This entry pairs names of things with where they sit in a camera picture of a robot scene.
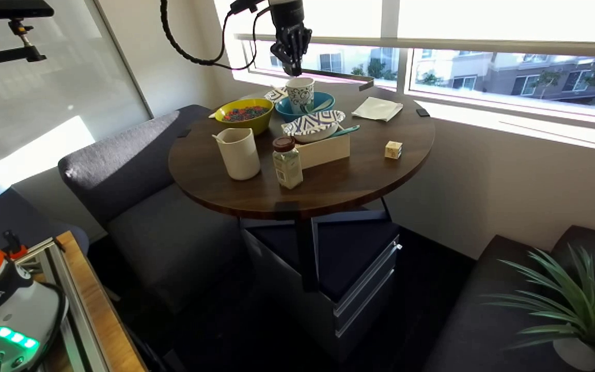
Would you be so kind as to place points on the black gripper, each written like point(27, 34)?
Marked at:
point(290, 23)

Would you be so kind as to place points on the patterned white coffee cup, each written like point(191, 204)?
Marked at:
point(300, 94)

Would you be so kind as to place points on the blue bowl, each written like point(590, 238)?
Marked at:
point(321, 104)

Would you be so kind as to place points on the colourful cereal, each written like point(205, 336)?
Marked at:
point(246, 112)

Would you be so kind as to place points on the black patterned white bowl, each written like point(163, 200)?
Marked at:
point(311, 125)

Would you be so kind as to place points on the yellow bowl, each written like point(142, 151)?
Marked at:
point(257, 125)

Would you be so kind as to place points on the small white patterned dish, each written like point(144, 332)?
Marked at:
point(276, 96)

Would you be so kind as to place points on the teal spoon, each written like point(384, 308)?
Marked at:
point(349, 128)

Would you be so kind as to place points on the light wooden box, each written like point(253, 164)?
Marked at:
point(325, 154)

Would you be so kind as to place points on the white paper napkin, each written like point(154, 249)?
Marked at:
point(379, 109)

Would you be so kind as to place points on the white ceramic pitcher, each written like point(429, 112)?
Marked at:
point(241, 157)

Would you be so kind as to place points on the small pale cube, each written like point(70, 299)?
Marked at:
point(393, 150)

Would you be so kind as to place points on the grey fabric sofa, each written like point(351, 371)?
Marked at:
point(160, 235)

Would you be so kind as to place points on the dark drawer cabinet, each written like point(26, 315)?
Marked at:
point(361, 276)

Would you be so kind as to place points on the wooden robot platform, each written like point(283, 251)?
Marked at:
point(105, 324)

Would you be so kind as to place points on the dark fabric bench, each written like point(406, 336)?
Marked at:
point(476, 324)

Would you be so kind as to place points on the green spiky plant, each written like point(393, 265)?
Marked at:
point(588, 302)

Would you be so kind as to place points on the white plant pot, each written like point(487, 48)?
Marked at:
point(577, 356)

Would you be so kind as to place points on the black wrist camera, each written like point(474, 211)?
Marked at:
point(246, 5)

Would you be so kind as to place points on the black table pedestal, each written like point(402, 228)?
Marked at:
point(306, 254)

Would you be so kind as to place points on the white window frame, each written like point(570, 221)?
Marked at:
point(510, 44)

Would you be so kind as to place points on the black camera on boom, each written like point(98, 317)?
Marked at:
point(8, 6)

